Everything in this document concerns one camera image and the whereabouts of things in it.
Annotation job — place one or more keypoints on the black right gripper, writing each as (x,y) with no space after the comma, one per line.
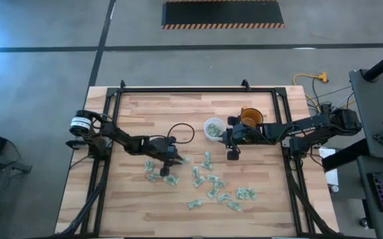
(242,134)

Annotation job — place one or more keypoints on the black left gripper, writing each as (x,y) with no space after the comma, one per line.
(161,147)

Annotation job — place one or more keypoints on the green white stevia packet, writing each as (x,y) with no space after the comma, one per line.
(153,177)
(171,180)
(241,193)
(218,131)
(149,165)
(220,184)
(207,156)
(252,194)
(206,165)
(195,171)
(211,130)
(234,206)
(198,181)
(212,178)
(213,192)
(186,160)
(194,204)
(224,197)

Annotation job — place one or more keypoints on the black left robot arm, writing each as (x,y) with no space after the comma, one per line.
(121,137)

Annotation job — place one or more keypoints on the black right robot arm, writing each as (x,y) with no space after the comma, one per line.
(310,124)

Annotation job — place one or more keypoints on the clear plastic cup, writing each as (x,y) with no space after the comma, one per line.
(207,121)

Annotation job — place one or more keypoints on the orange mug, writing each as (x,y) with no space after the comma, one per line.
(252,116)

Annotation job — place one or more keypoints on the grey metal mounting plate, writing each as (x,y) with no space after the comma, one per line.
(284,144)

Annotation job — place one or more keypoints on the white paper box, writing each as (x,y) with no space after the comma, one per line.
(332,176)

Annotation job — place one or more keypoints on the black desk support beam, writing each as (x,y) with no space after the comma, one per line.
(344,156)

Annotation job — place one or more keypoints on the small white round cap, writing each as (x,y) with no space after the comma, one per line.
(335,188)

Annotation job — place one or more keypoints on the black hazard-striped floor mat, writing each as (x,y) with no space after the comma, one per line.
(222,13)

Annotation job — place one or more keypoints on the dark grey desk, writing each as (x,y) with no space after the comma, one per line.
(373,109)
(377,229)

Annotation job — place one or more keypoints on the small black controller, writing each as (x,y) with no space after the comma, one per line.
(381,138)

